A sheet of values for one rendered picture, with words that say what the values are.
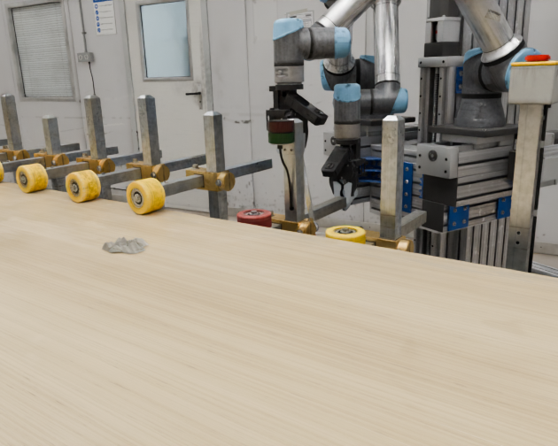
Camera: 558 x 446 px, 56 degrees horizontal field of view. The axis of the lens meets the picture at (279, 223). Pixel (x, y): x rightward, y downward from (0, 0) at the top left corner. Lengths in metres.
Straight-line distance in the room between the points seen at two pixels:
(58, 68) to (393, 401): 5.69
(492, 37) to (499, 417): 1.19
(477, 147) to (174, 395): 1.31
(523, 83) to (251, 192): 3.73
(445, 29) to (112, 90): 3.98
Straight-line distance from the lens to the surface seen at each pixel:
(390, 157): 1.12
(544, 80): 1.01
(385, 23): 1.72
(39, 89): 6.32
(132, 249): 1.03
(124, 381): 0.62
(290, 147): 1.24
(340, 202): 1.53
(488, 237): 2.16
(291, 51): 1.34
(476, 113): 1.72
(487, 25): 1.58
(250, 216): 1.19
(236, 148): 4.59
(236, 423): 0.53
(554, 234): 3.92
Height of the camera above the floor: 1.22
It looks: 16 degrees down
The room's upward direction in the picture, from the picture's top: 2 degrees counter-clockwise
